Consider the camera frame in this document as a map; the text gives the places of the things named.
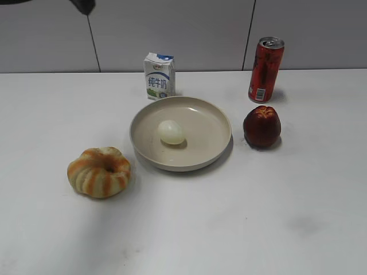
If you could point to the white milk carton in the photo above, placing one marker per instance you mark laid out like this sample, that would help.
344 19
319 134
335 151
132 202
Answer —
159 75

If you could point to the white egg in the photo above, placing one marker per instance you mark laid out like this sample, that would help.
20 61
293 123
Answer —
170 132

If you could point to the dark red apple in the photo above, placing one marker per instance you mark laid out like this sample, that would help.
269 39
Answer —
262 127

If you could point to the red drink can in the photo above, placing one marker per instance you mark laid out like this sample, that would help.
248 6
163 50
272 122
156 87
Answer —
268 57

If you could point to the orange striped pumpkin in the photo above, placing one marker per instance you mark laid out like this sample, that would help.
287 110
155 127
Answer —
99 172

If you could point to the beige round plate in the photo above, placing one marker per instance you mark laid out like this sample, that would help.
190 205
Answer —
206 129

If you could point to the black object at top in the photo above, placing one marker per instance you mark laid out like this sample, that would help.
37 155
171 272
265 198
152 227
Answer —
85 7

